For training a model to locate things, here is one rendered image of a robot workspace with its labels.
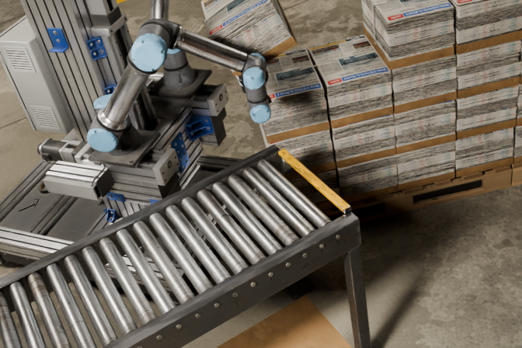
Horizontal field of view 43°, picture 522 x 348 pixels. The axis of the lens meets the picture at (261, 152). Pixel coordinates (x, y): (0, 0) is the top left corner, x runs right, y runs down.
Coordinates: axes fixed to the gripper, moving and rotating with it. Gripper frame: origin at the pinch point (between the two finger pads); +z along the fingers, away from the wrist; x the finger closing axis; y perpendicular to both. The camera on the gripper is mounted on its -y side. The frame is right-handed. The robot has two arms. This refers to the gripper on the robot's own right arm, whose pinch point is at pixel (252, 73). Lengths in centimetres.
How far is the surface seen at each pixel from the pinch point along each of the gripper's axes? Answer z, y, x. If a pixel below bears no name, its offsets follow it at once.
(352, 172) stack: 2, -73, -11
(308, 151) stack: 1.1, -49.8, 0.3
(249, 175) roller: -42.5, -13.3, 15.5
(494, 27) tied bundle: 4, -42, -94
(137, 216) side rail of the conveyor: -52, 2, 55
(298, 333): -56, -89, 39
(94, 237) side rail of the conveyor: -58, 8, 69
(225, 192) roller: -49, -9, 24
